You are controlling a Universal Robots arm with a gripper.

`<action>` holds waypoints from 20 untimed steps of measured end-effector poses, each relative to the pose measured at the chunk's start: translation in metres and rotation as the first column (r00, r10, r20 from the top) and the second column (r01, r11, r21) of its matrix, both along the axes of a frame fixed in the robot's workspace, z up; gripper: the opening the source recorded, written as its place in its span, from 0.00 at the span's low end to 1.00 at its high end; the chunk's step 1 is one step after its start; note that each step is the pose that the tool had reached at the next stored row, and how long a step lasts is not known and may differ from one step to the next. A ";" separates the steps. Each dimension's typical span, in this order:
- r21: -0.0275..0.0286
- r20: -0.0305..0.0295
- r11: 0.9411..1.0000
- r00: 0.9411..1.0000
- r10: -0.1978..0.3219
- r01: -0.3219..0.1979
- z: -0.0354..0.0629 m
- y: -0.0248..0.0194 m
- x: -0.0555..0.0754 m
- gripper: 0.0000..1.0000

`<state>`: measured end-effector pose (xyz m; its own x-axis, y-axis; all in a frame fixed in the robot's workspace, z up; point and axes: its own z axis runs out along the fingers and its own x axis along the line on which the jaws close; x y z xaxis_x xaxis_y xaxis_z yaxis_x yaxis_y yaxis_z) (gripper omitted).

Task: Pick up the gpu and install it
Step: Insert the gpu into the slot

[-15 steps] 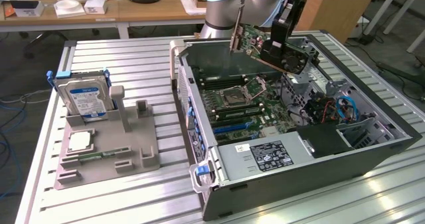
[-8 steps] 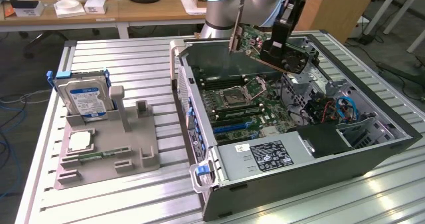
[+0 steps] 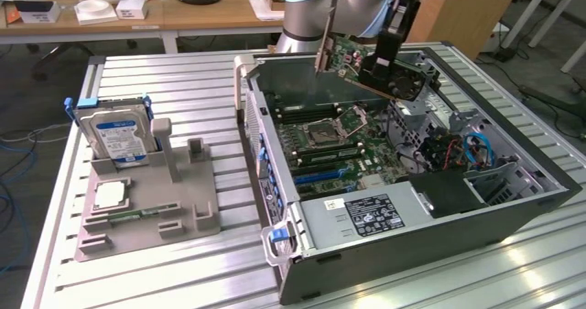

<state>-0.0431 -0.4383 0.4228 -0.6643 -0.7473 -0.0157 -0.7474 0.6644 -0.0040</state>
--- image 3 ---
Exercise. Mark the graphics card with black fan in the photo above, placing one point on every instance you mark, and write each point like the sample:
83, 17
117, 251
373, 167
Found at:
405, 84

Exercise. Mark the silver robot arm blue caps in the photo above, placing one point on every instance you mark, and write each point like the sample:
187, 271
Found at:
357, 7

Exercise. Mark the wooden cabinet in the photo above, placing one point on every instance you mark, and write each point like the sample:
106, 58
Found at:
472, 13

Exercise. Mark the metal disk bay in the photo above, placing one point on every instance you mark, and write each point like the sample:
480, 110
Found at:
500, 185
412, 116

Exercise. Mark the metal socket cover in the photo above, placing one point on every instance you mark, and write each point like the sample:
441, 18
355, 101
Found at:
353, 121

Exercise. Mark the black power adapter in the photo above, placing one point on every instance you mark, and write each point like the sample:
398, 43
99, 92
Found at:
505, 55

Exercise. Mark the CPU socket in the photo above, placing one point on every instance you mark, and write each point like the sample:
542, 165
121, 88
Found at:
322, 134

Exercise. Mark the white papers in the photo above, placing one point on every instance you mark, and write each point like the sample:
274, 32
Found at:
266, 10

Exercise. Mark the RAM stick with black chips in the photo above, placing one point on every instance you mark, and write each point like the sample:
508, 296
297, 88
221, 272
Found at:
330, 154

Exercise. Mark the wooden desk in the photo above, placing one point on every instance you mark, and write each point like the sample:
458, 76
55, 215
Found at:
229, 13
59, 29

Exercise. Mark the silver chipset heatsink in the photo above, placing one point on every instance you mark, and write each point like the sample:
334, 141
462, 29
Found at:
377, 182

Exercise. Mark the black floor stand base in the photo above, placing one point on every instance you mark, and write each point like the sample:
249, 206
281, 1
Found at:
558, 99

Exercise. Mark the blue expansion slot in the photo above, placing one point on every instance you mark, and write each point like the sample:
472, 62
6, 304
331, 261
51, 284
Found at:
318, 176

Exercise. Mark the black plastic shroud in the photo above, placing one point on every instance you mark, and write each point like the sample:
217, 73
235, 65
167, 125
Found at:
449, 192

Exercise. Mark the grey power supply with label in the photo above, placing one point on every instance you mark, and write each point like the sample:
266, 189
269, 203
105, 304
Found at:
330, 226

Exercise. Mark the small white box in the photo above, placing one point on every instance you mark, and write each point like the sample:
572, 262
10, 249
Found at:
131, 10

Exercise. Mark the blue case latch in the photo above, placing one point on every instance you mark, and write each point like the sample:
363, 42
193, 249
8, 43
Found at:
278, 235

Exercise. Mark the black open PC case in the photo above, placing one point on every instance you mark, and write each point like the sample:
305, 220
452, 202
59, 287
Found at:
412, 261

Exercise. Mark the hard disk with blue carrier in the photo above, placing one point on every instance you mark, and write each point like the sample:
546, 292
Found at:
119, 134

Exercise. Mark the white round tape holder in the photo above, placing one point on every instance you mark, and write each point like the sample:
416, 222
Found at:
94, 13

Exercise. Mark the grey parts rack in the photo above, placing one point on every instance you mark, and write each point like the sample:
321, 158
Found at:
151, 192

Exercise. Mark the green RAM stick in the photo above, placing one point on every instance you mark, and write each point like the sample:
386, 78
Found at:
138, 214

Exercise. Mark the black chair base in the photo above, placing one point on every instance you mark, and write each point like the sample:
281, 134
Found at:
48, 60

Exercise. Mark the silver CPU chip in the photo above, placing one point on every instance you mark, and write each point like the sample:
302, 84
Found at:
110, 196

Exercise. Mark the white box with black top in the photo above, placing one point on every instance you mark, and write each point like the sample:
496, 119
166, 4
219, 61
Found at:
42, 15

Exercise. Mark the orange small item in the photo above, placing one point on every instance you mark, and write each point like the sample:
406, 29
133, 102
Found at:
12, 16

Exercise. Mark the white table frame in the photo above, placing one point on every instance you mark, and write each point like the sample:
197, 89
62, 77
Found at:
544, 13

